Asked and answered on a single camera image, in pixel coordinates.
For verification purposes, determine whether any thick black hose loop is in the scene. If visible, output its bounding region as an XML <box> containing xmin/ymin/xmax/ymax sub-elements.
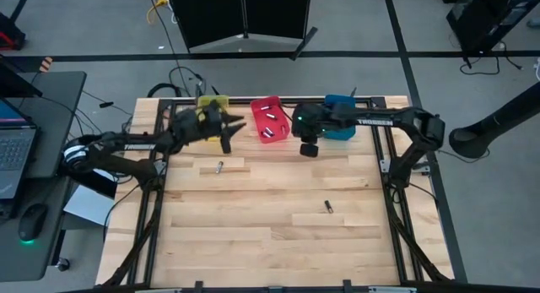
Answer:
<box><xmin>146</xmin><ymin>82</ymin><xmax>183</xmax><ymax>99</ymax></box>

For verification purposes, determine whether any black folding screen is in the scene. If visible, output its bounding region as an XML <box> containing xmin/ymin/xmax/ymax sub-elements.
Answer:
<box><xmin>165</xmin><ymin>0</ymin><xmax>320</xmax><ymax>61</ymax></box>

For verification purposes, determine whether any yellow cable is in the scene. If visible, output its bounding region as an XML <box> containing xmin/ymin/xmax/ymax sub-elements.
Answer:
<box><xmin>145</xmin><ymin>0</ymin><xmax>170</xmax><ymax>26</ymax></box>

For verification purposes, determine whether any white flat panel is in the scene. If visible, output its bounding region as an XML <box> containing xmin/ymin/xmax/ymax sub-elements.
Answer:
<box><xmin>62</xmin><ymin>170</ymin><xmax>118</xmax><ymax>227</ymax></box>

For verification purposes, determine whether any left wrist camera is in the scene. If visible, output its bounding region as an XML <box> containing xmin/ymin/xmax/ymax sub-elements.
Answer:
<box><xmin>219</xmin><ymin>130</ymin><xmax>234</xmax><ymax>155</ymax></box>

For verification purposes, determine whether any red plastic bin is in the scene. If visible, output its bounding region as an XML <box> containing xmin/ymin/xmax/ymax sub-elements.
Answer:
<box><xmin>249</xmin><ymin>95</ymin><xmax>292</xmax><ymax>145</ymax></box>

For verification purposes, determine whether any black monitor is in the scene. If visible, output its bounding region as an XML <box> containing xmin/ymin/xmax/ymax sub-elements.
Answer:
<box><xmin>0</xmin><ymin>56</ymin><xmax>43</xmax><ymax>99</ymax></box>

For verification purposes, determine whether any blue plastic bin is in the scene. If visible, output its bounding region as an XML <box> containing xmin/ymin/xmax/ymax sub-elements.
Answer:
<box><xmin>322</xmin><ymin>94</ymin><xmax>358</xmax><ymax>142</ymax></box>

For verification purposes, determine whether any black aluminium table frame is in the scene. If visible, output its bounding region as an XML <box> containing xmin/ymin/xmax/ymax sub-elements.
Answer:
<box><xmin>100</xmin><ymin>96</ymin><xmax>455</xmax><ymax>293</ymax></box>

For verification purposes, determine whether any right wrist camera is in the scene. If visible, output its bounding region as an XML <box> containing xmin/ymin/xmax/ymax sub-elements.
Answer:
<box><xmin>299</xmin><ymin>143</ymin><xmax>320</xmax><ymax>159</ymax></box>

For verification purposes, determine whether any black floor cable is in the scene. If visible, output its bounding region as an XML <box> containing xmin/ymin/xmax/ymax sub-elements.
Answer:
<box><xmin>458</xmin><ymin>41</ymin><xmax>524</xmax><ymax>77</ymax></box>

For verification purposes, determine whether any yellow plastic bin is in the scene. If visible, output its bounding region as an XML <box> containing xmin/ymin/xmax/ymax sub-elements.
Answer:
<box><xmin>197</xmin><ymin>94</ymin><xmax>230</xmax><ymax>143</ymax></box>

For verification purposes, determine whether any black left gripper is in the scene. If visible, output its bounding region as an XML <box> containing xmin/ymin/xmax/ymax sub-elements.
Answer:
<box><xmin>168</xmin><ymin>99</ymin><xmax>249</xmax><ymax>149</ymax></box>

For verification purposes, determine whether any black computer mouse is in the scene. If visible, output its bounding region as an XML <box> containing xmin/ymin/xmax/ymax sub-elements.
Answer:
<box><xmin>17</xmin><ymin>203</ymin><xmax>50</xmax><ymax>243</ymax></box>

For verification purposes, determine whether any black equipment rack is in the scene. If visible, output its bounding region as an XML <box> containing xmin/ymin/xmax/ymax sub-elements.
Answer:
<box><xmin>445</xmin><ymin>0</ymin><xmax>540</xmax><ymax>53</ymax></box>

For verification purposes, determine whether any black desk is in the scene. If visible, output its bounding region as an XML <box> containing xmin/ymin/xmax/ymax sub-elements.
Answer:
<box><xmin>0</xmin><ymin>71</ymin><xmax>88</xmax><ymax>282</ymax></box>

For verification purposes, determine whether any black flat bar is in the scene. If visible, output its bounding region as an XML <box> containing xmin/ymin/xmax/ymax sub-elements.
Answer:
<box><xmin>57</xmin><ymin>165</ymin><xmax>119</xmax><ymax>200</ymax></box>

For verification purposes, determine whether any black round post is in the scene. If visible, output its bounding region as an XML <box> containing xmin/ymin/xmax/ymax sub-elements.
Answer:
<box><xmin>448</xmin><ymin>81</ymin><xmax>540</xmax><ymax>160</ymax></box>

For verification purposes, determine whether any dark grey laptop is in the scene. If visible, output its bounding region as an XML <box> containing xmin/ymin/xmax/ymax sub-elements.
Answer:
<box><xmin>0</xmin><ymin>97</ymin><xmax>40</xmax><ymax>201</ymax></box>

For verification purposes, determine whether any red black object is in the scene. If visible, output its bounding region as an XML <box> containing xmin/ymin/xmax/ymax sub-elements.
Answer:
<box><xmin>0</xmin><ymin>12</ymin><xmax>26</xmax><ymax>52</ymax></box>

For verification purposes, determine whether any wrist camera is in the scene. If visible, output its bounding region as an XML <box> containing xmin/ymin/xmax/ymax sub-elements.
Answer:
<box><xmin>299</xmin><ymin>143</ymin><xmax>320</xmax><ymax>159</ymax></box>
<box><xmin>219</xmin><ymin>130</ymin><xmax>234</xmax><ymax>155</ymax></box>

